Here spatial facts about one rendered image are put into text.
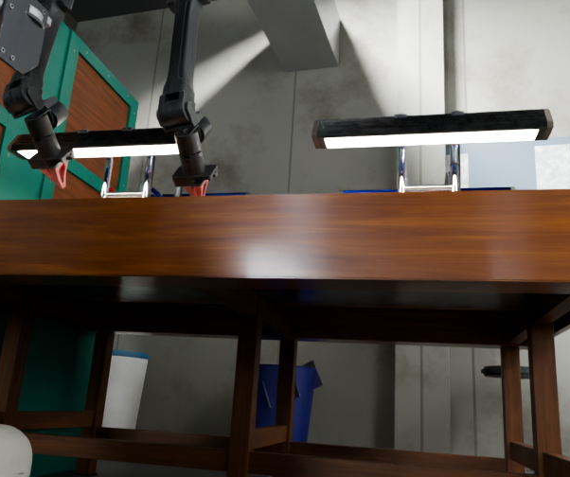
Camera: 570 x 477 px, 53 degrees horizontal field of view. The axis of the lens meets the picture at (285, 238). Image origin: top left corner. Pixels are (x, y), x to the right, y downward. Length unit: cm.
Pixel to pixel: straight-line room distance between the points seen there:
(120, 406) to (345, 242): 262
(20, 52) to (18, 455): 70
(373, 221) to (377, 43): 332
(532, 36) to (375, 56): 104
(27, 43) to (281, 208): 58
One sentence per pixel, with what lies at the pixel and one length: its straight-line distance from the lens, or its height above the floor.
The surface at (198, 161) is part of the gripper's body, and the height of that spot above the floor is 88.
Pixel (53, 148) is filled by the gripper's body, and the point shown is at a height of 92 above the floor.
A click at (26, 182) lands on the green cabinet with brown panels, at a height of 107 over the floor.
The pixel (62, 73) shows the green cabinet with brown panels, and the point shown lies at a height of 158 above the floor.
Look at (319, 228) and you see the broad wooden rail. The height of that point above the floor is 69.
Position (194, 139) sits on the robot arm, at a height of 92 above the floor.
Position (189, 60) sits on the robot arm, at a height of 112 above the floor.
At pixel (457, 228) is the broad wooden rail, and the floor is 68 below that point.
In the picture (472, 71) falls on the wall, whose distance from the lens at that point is 424.
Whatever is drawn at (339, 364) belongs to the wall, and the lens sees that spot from 370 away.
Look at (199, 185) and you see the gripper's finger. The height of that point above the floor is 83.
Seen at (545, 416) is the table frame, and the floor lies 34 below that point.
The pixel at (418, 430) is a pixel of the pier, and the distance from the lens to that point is 346.
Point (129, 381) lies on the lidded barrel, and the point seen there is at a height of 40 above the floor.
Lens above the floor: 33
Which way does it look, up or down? 16 degrees up
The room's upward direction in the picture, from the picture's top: 4 degrees clockwise
